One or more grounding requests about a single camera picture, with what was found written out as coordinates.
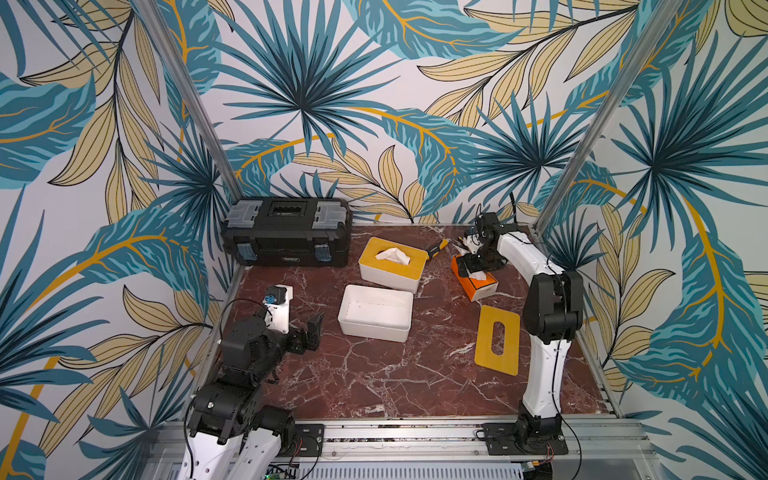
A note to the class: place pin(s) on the yellow wooden lid bottom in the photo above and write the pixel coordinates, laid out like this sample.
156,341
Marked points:
498,341

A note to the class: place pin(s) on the white tissue box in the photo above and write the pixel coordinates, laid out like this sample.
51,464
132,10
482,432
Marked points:
376,313
389,280

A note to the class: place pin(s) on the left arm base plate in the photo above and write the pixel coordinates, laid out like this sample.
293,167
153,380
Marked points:
303,440

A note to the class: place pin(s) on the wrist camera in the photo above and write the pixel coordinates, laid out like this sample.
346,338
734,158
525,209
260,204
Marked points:
277,300
473,241

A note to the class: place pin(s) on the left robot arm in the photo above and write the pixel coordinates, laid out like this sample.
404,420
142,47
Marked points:
230,433

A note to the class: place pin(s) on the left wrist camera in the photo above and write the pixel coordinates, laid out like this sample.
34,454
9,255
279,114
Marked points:
277,300

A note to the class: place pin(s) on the aluminium front rail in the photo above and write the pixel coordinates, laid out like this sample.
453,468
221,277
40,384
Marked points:
599,447

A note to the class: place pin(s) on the right aluminium corner post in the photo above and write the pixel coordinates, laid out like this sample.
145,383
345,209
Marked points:
647,41

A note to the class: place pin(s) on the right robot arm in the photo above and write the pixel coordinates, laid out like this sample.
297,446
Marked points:
552,315

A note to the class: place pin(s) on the orange tissue pack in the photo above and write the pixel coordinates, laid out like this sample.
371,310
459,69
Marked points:
394,255
475,289

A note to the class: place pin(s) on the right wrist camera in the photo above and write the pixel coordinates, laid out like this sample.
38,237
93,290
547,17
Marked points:
473,241

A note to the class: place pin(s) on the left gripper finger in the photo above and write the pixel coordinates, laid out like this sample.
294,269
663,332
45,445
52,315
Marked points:
300,343
314,332

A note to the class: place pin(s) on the aluminium corner post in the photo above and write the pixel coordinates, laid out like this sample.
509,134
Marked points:
647,41
180,75

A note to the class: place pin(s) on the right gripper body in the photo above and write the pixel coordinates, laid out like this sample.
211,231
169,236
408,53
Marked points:
475,262

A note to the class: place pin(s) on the yellow wooden lid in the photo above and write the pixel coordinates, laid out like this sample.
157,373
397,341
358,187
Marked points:
498,341
413,271

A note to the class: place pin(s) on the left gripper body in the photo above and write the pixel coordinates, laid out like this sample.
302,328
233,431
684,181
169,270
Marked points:
288,334

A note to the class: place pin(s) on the black plastic toolbox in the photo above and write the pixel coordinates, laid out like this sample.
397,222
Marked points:
283,232

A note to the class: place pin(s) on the yellow wooden lid top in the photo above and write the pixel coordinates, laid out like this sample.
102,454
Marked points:
413,271

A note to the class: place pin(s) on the left aluminium corner post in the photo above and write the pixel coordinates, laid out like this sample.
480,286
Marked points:
180,75

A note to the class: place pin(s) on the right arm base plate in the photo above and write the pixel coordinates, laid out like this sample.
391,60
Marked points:
507,439

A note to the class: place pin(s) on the yellow black screwdriver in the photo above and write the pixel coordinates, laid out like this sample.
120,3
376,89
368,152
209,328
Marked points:
436,248

